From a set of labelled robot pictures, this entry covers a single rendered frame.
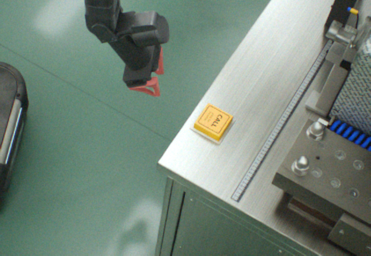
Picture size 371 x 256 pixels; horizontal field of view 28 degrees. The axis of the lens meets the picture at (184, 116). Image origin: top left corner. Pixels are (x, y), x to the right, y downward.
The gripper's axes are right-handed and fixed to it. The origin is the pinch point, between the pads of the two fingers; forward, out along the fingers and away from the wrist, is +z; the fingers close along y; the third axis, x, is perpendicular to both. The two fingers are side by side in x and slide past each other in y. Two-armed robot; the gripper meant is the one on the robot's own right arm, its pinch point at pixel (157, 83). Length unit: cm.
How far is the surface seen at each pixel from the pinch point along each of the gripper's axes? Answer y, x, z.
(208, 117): 0.4, -5.1, 17.0
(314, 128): -6.8, -31.6, 15.6
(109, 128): 45, 68, 82
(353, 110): -1.9, -39.6, 18.0
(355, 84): -1.0, -41.8, 9.7
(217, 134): -3.7, -7.3, 18.3
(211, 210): -18.1, -3.1, 29.0
